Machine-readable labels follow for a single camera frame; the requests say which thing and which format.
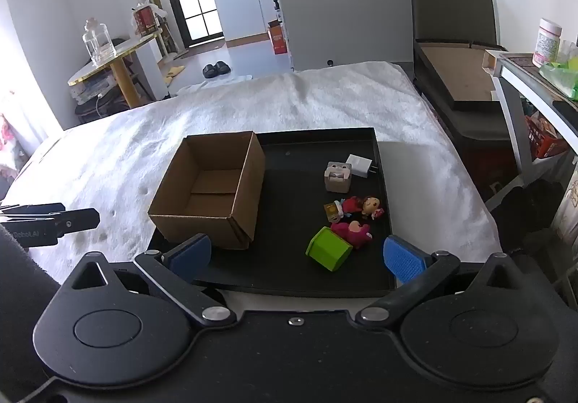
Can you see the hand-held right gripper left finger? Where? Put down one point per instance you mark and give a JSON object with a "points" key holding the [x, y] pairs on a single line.
{"points": [[192, 256]]}

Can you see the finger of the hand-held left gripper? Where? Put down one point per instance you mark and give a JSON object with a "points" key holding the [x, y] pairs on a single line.
{"points": [[76, 220], [40, 208]]}

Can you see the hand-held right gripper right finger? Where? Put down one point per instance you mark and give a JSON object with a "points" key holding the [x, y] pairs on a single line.
{"points": [[402, 260]]}

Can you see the pink plush toy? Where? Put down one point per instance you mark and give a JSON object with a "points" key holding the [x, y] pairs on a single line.
{"points": [[352, 233]]}

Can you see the brown-haired doll figure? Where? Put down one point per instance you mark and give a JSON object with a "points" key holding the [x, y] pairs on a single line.
{"points": [[365, 205]]}

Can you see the green house-shaped block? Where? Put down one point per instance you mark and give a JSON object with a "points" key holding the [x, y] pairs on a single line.
{"points": [[327, 249]]}

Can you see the brown cardboard box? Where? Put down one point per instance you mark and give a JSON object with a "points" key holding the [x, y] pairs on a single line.
{"points": [[246, 186]]}

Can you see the black tray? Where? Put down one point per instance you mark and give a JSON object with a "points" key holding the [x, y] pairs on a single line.
{"points": [[289, 204]]}

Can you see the floral cloth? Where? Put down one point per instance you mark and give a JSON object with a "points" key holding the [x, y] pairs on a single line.
{"points": [[11, 136]]}

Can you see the small yellow toy box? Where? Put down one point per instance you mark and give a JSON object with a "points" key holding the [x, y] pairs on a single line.
{"points": [[333, 211]]}

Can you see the beige face toy block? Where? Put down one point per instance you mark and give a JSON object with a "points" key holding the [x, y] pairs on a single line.
{"points": [[337, 179]]}

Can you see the white charger plug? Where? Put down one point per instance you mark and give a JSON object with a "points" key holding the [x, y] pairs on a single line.
{"points": [[360, 166]]}

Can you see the clear plastic storage box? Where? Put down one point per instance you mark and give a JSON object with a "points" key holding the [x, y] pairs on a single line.
{"points": [[95, 86]]}

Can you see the round gold-rimmed table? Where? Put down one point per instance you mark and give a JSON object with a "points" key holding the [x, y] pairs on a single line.
{"points": [[119, 68]]}

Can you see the white fluffy blanket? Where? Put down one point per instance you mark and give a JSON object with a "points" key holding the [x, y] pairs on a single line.
{"points": [[271, 105]]}

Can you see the clear glass bottle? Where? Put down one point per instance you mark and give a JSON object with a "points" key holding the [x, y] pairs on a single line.
{"points": [[98, 44]]}

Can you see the pair of yellow slippers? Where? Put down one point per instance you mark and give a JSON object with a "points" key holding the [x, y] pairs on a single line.
{"points": [[174, 72]]}

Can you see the white desk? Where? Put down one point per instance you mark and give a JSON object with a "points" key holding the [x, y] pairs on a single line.
{"points": [[514, 114]]}

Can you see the black slipper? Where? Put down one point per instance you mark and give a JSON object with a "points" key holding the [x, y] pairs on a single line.
{"points": [[208, 71], [222, 67]]}

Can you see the orange plastic basket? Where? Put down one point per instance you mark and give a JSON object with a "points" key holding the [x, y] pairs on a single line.
{"points": [[544, 141]]}

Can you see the flat brown cardboard board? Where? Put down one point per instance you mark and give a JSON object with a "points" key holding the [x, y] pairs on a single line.
{"points": [[460, 73]]}

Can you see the red tin can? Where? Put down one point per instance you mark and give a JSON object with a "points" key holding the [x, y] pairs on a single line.
{"points": [[145, 20]]}

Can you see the orange carton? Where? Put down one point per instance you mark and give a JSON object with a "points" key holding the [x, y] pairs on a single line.
{"points": [[277, 39]]}

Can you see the green plastic packet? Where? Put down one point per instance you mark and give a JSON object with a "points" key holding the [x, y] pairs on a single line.
{"points": [[562, 77]]}

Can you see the white kitchen cabinet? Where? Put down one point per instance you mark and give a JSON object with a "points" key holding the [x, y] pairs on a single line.
{"points": [[241, 10]]}

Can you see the dark folding chair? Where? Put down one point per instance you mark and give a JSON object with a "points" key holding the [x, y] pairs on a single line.
{"points": [[451, 5]]}

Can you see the pink-lidded jar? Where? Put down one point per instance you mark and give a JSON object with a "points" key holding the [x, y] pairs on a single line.
{"points": [[547, 44]]}

